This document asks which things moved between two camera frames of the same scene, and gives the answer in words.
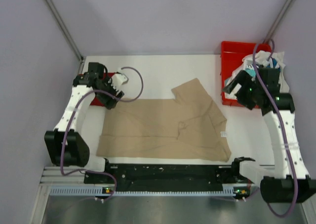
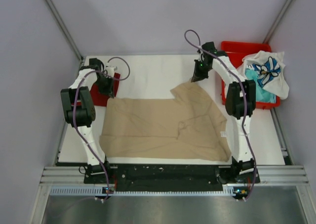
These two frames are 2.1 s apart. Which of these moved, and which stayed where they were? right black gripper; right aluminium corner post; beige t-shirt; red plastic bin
Moved: right black gripper
Stayed: red plastic bin; beige t-shirt; right aluminium corner post
